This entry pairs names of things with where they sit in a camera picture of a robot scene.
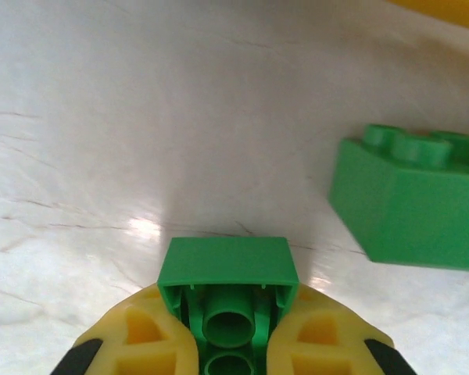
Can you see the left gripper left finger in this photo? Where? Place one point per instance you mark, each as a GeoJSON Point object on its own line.
{"type": "Point", "coordinates": [140, 343]}

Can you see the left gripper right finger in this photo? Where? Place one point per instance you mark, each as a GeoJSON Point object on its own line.
{"type": "Point", "coordinates": [328, 343]}

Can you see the long green lego brick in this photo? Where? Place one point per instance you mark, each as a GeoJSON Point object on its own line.
{"type": "Point", "coordinates": [226, 261]}
{"type": "Point", "coordinates": [414, 218]}

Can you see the orange plastic bin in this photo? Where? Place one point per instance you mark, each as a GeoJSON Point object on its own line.
{"type": "Point", "coordinates": [453, 9]}

